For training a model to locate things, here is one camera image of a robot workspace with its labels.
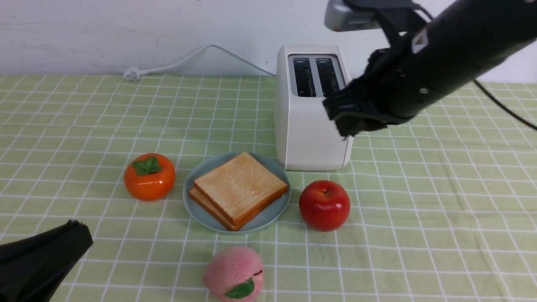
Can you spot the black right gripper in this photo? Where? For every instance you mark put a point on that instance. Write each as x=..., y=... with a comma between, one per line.
x=387, y=93

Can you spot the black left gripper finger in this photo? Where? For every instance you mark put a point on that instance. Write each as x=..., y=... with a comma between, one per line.
x=32, y=269

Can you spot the toasted bread slice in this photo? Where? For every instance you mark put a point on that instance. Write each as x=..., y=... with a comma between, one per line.
x=240, y=187
x=210, y=216

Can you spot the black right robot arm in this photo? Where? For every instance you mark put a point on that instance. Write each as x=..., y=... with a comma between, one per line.
x=426, y=60

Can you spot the white toaster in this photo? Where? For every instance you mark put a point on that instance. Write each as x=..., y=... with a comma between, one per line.
x=305, y=138

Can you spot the red apple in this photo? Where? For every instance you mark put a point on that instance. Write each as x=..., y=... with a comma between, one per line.
x=324, y=205

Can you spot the orange persimmon with green leaf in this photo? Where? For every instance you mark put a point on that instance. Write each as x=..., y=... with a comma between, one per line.
x=149, y=177

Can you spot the light blue plate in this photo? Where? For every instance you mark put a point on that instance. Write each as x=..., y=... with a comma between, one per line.
x=215, y=161

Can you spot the pink peach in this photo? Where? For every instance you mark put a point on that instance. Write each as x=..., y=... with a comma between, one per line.
x=235, y=274

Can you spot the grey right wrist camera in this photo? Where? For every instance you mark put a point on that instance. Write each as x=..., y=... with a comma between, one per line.
x=358, y=15

